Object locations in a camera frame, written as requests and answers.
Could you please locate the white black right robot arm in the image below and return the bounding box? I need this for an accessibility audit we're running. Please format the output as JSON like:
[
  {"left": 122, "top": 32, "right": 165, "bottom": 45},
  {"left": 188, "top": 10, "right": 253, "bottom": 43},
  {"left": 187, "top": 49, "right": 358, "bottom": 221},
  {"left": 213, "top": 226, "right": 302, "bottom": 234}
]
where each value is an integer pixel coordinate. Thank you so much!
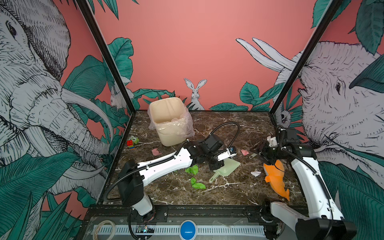
[{"left": 252, "top": 126, "right": 357, "bottom": 240}]

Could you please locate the small pink paper scrap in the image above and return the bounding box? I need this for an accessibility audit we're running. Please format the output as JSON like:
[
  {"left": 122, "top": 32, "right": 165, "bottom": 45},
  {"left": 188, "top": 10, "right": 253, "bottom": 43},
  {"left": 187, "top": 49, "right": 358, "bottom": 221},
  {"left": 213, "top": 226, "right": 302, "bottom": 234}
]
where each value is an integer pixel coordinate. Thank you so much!
[{"left": 152, "top": 149, "right": 162, "bottom": 156}]

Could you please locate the clear plastic bin liner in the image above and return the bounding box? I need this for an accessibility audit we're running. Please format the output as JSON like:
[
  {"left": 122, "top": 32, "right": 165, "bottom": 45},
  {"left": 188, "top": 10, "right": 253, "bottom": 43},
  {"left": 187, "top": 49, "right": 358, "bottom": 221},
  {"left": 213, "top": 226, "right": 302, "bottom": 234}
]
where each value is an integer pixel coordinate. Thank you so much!
[{"left": 148, "top": 109, "right": 194, "bottom": 139}]

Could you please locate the white slotted cable duct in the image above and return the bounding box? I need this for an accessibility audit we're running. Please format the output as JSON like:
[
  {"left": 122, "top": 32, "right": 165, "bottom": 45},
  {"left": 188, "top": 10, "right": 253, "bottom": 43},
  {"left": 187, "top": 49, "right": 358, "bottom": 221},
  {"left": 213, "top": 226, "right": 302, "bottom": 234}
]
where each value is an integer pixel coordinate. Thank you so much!
[{"left": 92, "top": 224, "right": 266, "bottom": 238}]

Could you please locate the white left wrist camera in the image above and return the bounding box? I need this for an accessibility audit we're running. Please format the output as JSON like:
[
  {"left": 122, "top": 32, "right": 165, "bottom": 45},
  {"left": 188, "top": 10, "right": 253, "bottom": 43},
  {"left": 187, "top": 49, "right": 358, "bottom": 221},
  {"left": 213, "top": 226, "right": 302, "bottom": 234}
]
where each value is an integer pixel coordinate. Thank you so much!
[{"left": 216, "top": 147, "right": 237, "bottom": 162}]

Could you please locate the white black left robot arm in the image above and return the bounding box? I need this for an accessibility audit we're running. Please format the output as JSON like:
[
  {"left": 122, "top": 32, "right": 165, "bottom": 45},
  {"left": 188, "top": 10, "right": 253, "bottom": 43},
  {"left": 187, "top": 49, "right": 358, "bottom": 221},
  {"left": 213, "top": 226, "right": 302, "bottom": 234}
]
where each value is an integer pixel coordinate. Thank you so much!
[{"left": 103, "top": 122, "right": 241, "bottom": 222}]

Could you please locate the pink paper scrap right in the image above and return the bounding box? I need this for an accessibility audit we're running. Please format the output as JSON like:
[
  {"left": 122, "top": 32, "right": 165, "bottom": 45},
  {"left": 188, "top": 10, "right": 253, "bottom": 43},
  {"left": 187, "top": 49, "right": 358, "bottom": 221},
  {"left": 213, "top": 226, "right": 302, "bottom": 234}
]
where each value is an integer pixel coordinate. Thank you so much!
[{"left": 241, "top": 150, "right": 250, "bottom": 156}]

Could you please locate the orange plush fish toy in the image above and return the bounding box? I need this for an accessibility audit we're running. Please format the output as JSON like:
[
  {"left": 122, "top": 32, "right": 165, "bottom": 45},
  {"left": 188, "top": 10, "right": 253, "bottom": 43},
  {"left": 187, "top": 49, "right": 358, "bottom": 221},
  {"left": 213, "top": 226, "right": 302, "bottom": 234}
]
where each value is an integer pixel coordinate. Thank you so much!
[{"left": 263, "top": 160, "right": 290, "bottom": 201}]

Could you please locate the green paper scrap front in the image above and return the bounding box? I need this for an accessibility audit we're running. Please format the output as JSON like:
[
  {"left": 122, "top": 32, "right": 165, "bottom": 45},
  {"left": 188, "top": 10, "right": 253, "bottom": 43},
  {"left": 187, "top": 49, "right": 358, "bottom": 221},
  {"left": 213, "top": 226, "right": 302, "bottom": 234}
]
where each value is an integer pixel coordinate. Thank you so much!
[{"left": 191, "top": 178, "right": 206, "bottom": 190}]

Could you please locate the green paper scrap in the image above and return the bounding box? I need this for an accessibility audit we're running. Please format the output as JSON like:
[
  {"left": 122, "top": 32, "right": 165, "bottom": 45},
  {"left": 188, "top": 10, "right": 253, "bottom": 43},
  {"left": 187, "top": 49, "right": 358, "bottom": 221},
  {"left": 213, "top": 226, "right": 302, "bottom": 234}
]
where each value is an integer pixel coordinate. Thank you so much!
[
  {"left": 191, "top": 178, "right": 206, "bottom": 190},
  {"left": 185, "top": 165, "right": 199, "bottom": 175}
]

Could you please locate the green paper scrap middle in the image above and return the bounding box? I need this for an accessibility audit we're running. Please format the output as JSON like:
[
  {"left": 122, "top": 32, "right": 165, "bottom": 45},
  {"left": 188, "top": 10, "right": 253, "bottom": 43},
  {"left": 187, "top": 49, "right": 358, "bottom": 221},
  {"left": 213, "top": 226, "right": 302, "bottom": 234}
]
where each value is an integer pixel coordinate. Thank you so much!
[{"left": 185, "top": 165, "right": 199, "bottom": 175}]

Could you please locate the cream plastic trash bin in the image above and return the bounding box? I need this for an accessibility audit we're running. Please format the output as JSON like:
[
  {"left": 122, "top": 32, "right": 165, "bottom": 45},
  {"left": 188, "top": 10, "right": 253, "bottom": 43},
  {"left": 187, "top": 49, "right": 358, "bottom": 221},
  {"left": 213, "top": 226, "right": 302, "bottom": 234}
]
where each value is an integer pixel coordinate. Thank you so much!
[{"left": 148, "top": 97, "right": 189, "bottom": 147}]

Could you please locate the light green hand brush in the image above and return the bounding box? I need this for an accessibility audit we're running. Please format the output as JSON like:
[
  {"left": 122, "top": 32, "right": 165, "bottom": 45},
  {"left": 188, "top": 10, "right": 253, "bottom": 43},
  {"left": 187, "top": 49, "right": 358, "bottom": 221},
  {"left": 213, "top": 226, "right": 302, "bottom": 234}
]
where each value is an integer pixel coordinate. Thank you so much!
[{"left": 249, "top": 149, "right": 263, "bottom": 159}]

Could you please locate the blue round button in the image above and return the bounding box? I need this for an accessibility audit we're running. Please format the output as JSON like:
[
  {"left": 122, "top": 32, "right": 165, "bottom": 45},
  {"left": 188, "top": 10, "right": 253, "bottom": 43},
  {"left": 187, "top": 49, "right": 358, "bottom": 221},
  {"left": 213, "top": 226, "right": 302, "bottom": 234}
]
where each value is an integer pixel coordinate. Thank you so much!
[{"left": 179, "top": 220, "right": 198, "bottom": 240}]

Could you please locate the light green plastic dustpan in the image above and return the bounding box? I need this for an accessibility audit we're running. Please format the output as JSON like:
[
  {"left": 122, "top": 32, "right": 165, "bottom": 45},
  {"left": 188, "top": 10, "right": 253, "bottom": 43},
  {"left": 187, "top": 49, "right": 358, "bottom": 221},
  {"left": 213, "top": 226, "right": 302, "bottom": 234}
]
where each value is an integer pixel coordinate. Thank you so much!
[{"left": 209, "top": 158, "right": 241, "bottom": 184}]

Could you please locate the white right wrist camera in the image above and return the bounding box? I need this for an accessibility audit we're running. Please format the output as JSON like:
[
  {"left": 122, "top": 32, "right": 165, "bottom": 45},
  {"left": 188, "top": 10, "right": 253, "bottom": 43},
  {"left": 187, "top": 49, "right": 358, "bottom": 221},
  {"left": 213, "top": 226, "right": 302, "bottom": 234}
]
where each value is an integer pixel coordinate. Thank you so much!
[{"left": 267, "top": 136, "right": 278, "bottom": 147}]

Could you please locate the coiled clear tube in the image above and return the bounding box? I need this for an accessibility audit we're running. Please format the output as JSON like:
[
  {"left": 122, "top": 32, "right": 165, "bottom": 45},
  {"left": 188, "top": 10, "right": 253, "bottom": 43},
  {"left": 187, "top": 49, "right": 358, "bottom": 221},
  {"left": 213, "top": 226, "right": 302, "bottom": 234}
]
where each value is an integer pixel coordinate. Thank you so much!
[{"left": 92, "top": 220, "right": 117, "bottom": 240}]

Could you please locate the colourful toy block frog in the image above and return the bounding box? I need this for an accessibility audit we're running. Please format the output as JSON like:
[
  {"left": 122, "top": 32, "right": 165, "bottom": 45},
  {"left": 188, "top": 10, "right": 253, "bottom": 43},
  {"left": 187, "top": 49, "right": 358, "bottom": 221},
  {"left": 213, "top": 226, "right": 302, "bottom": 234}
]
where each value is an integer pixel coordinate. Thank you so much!
[{"left": 126, "top": 136, "right": 140, "bottom": 149}]

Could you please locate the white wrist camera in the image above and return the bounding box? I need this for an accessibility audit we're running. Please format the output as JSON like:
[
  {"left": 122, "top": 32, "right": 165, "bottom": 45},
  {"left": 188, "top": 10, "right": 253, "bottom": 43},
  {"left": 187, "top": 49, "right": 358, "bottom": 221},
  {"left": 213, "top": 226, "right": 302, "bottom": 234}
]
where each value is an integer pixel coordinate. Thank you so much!
[
  {"left": 216, "top": 147, "right": 237, "bottom": 162},
  {"left": 267, "top": 136, "right": 278, "bottom": 147}
]

